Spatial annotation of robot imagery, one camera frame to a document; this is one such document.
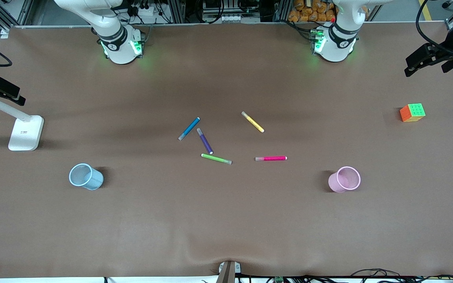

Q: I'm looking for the blue marker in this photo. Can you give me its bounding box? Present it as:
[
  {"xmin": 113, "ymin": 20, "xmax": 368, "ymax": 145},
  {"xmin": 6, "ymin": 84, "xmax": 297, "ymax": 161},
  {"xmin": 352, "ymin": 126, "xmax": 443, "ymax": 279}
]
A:
[{"xmin": 178, "ymin": 117, "xmax": 201, "ymax": 141}]

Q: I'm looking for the multicoloured puzzle cube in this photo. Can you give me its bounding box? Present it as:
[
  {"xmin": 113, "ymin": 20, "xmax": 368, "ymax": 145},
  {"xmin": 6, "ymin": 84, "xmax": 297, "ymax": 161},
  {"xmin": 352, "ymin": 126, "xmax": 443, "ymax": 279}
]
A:
[{"xmin": 400, "ymin": 103, "xmax": 426, "ymax": 123}]

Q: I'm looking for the blue mesh cup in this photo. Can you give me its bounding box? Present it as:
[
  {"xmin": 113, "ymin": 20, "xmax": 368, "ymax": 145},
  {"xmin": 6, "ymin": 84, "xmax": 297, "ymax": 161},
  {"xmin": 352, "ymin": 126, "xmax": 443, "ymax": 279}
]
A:
[{"xmin": 68, "ymin": 163, "xmax": 104, "ymax": 191}]

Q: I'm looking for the orange packaged goods pile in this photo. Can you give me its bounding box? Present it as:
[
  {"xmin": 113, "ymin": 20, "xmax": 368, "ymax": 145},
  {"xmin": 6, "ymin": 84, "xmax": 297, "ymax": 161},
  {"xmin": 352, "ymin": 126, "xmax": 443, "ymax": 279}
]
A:
[{"xmin": 288, "ymin": 0, "xmax": 337, "ymax": 22}]

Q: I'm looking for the pink mesh cup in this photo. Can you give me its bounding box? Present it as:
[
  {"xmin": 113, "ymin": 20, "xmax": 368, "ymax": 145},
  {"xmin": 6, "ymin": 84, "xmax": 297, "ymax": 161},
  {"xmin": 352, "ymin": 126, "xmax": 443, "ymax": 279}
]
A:
[{"xmin": 328, "ymin": 166, "xmax": 361, "ymax": 193}]

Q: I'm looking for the white power strip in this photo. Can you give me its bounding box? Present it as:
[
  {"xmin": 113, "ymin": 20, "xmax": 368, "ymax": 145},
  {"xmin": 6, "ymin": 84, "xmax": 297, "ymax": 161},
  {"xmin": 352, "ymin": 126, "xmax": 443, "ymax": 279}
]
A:
[{"xmin": 130, "ymin": 6, "xmax": 157, "ymax": 18}]

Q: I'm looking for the yellow marker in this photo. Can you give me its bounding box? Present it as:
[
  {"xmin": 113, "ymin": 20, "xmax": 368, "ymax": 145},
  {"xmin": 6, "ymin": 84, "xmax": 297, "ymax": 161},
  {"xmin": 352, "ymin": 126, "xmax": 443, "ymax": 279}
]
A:
[{"xmin": 241, "ymin": 111, "xmax": 265, "ymax": 133}]

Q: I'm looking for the long white socket strip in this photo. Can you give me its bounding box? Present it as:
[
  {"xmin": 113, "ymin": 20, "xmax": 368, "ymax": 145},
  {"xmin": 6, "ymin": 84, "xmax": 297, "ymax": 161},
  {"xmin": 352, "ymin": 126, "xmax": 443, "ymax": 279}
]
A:
[{"xmin": 210, "ymin": 14, "xmax": 261, "ymax": 23}]

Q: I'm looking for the purple marker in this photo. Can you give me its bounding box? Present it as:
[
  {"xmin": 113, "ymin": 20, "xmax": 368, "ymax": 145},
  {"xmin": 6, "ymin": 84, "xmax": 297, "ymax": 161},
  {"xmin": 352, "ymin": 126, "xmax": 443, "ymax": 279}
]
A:
[{"xmin": 196, "ymin": 128, "xmax": 214, "ymax": 155}]

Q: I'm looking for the green marker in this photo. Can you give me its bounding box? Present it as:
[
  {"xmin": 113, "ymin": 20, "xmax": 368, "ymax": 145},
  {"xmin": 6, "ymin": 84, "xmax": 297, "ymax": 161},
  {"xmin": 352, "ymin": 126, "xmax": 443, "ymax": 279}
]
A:
[{"xmin": 201, "ymin": 153, "xmax": 232, "ymax": 165}]

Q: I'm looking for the metal table clamp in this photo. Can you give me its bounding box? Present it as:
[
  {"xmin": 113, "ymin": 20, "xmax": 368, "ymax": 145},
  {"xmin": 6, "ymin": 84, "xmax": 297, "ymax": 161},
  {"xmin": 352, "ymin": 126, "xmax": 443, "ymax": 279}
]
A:
[{"xmin": 216, "ymin": 261, "xmax": 241, "ymax": 283}]

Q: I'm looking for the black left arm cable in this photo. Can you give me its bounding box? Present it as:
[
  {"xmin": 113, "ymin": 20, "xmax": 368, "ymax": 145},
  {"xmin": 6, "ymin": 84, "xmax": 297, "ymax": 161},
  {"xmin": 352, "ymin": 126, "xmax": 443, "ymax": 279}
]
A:
[{"xmin": 415, "ymin": 0, "xmax": 453, "ymax": 55}]

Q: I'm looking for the black cable bundle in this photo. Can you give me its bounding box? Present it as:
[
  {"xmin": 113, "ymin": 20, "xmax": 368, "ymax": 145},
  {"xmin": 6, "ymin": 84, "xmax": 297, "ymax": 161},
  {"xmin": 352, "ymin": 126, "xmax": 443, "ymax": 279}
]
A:
[{"xmin": 350, "ymin": 268, "xmax": 453, "ymax": 283}]

